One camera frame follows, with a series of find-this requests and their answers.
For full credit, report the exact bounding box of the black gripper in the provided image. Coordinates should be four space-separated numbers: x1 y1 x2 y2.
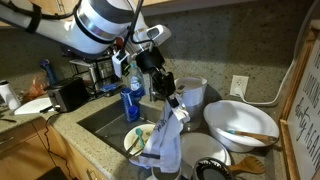
135 46 183 109

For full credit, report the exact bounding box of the white dish towel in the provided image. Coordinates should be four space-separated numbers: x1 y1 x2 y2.
129 96 191 174

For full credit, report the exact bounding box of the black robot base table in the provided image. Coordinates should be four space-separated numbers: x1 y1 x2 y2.
34 166 69 180

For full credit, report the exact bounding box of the steel kitchen sink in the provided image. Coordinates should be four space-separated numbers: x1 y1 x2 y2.
77 99 174 164

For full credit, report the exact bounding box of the white water filter pitcher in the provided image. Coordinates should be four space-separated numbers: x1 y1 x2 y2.
173 75 208 132

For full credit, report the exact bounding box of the blue dish spray bottle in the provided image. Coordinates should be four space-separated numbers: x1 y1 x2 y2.
128 61 146 100

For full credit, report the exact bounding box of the blue plastic water bottle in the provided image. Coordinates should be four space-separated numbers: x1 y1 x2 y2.
119 87 141 124

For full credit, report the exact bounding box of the teal silicone spatula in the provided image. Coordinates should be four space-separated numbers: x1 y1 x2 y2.
125 128 146 156

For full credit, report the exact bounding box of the dirty white plate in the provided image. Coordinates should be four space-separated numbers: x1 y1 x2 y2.
123 123 158 158

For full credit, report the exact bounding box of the clean white plate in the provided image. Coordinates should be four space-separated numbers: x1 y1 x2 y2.
179 132 232 180

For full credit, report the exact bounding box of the blue plastic tray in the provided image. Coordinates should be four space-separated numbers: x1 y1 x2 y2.
99 83 118 93

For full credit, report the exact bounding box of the large white bowl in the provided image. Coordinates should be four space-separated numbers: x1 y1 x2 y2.
203 99 280 154

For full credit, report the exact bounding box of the wooden slotted spoon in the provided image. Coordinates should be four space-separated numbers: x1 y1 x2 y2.
228 155 267 176

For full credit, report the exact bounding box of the black toaster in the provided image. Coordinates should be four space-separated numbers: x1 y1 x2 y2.
46 77 90 113

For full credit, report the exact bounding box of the wood framed text sign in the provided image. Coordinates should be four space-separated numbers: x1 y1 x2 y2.
279 19 320 180

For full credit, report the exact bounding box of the orange plastic bag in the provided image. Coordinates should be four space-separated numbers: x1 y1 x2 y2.
21 74 48 103

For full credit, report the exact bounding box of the white cutting board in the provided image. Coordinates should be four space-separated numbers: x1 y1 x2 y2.
13 97 54 116

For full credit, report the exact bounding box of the wooden base cabinet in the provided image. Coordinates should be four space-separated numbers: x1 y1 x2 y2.
0 116 111 180

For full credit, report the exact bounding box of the white electric kettle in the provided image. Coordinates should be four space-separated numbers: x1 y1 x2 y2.
0 79 22 111

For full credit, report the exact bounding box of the white wall outlet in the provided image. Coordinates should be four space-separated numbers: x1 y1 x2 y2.
229 74 250 98

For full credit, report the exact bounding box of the red wall object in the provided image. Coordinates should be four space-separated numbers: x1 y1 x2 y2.
114 36 124 52

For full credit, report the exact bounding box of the black wire dish rack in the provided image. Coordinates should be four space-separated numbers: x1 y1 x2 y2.
68 49 123 98

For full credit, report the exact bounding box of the wooden spatula teal handle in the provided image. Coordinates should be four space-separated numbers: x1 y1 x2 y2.
225 129 279 144

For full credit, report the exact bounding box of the white power cord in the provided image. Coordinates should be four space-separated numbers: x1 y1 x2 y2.
234 59 298 108

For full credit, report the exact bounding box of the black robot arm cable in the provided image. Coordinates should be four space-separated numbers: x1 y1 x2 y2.
124 0 158 54

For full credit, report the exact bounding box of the black handled knife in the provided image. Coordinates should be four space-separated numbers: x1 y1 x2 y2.
39 105 63 114

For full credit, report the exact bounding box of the blue handled brush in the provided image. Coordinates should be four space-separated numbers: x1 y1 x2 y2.
39 59 58 87

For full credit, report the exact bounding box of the thin black appliance cord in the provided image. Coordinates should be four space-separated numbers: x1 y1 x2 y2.
43 113 78 180

